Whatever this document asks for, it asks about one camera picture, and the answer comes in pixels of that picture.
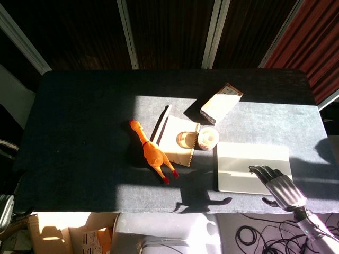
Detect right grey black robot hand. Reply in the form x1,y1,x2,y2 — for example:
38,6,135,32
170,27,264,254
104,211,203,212
248,164,308,212

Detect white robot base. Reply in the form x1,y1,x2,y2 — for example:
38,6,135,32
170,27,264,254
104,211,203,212
112,213,222,254

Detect open cardboard box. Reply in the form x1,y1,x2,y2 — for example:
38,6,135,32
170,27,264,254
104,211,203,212
28,211,117,254

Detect round paper cup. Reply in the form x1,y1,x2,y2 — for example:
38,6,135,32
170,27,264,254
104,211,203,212
198,126,220,151

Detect rectangular printed carton box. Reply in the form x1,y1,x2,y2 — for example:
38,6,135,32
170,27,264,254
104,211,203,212
200,83,244,125

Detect orange rubber chicken toy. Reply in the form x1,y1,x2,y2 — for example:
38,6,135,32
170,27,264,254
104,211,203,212
129,119,180,185

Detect slim pen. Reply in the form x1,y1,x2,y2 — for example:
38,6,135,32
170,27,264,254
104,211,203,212
149,104,173,143

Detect red curtain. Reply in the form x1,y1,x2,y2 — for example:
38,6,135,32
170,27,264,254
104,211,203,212
264,0,339,105

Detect dark blue table cloth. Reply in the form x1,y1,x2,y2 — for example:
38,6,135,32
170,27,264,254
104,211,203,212
13,69,339,214

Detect silver ribbed metal object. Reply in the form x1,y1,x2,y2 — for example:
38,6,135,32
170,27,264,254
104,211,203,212
0,194,14,233

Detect tangled black floor cables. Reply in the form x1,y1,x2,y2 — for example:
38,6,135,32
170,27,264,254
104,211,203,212
238,211,339,254

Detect coiled black floor cable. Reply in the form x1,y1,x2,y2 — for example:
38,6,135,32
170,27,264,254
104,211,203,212
235,225,262,247

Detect white window frame post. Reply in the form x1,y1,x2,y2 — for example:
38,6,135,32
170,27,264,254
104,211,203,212
258,0,304,69
116,0,140,70
201,0,231,69
0,5,52,75

